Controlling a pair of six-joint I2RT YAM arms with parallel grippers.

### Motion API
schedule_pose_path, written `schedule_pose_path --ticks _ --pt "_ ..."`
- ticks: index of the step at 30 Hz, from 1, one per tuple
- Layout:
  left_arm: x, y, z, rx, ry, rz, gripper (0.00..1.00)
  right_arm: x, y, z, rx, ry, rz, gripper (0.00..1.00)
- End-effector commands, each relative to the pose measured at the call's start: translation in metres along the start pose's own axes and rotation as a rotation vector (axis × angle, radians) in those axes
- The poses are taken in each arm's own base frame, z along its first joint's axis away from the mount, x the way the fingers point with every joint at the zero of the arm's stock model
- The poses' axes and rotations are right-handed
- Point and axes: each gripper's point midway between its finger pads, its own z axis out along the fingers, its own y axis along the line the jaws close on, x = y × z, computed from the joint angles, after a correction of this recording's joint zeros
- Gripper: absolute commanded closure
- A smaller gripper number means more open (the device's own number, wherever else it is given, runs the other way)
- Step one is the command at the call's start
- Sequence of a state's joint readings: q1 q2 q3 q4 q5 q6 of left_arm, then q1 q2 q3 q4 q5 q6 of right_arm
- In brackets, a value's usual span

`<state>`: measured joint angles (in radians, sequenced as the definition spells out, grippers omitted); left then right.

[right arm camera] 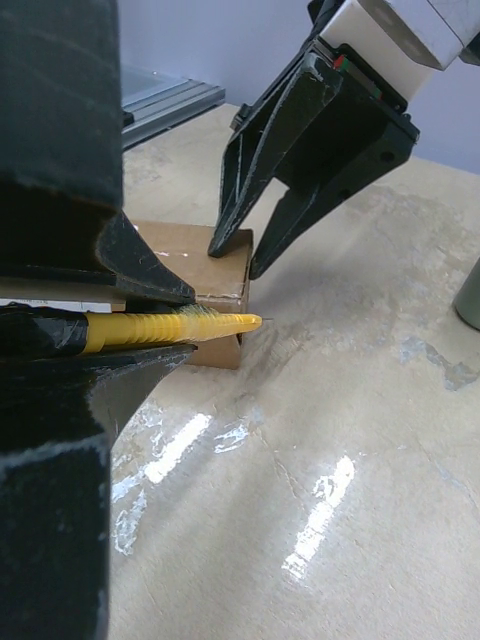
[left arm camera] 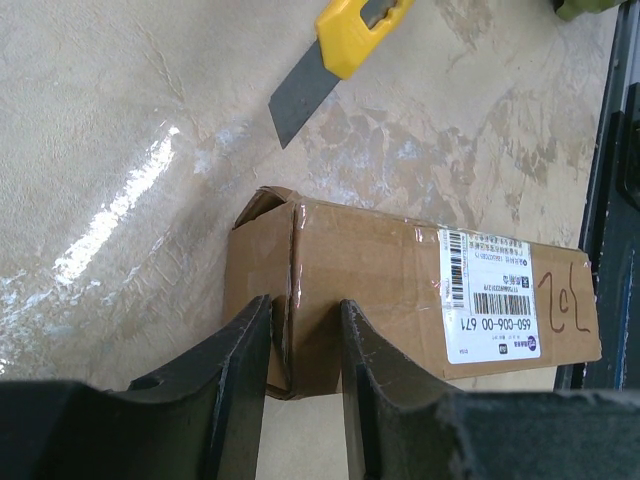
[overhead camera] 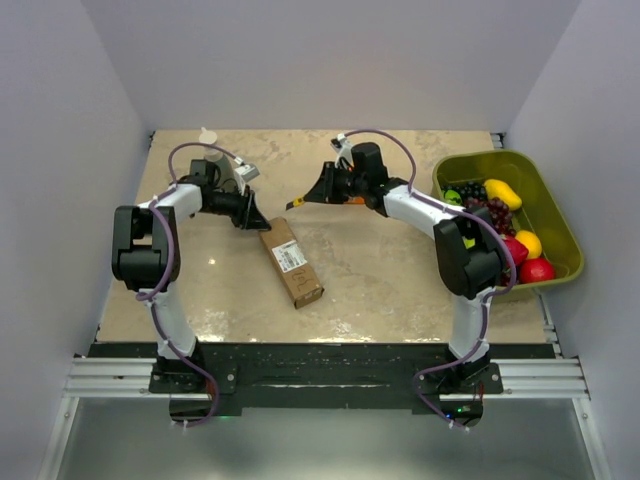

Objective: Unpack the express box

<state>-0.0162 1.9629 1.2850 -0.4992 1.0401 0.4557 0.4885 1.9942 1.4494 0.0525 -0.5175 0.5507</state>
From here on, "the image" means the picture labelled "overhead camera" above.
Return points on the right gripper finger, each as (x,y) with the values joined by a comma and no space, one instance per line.
(320,195)
(324,184)

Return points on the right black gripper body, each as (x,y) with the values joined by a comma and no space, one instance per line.
(347,184)

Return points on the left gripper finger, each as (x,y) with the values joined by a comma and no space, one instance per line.
(253,215)
(256,225)

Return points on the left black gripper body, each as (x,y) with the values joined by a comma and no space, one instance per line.
(234,206)

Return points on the yellow utility knife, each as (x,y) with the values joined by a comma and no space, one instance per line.
(297,202)

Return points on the brown cardboard express box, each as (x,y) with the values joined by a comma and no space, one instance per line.
(290,263)

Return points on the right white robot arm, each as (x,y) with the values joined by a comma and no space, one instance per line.
(470,255)

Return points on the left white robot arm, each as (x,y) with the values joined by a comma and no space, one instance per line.
(146,255)

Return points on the orange small carton box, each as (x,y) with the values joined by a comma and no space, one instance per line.
(356,201)

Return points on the clear bottle with white cap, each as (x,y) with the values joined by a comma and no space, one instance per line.
(219,158)

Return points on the green pear fruit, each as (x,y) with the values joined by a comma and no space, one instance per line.
(452,196)

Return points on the dark purple grape bunch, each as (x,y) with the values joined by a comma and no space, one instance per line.
(470,190)

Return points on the yellow mango fruit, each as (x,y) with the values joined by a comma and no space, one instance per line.
(501,190)

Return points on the red grape bunch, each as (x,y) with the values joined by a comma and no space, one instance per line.
(500,214)

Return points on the red pepper fruit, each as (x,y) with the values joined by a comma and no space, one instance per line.
(518,251)

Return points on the yellow lemon fruit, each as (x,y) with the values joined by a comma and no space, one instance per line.
(531,242)

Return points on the olive green plastic bin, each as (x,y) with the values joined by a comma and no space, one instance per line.
(539,213)

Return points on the red apple fruit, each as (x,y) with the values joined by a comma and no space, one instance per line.
(536,270)

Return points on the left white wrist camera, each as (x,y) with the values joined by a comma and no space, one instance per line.
(244,172)

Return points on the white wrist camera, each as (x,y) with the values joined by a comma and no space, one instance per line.
(244,172)
(343,149)

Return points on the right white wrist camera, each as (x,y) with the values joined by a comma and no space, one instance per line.
(343,149)

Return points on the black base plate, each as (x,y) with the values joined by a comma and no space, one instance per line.
(234,377)

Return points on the aluminium rail frame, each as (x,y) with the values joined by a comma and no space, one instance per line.
(518,378)

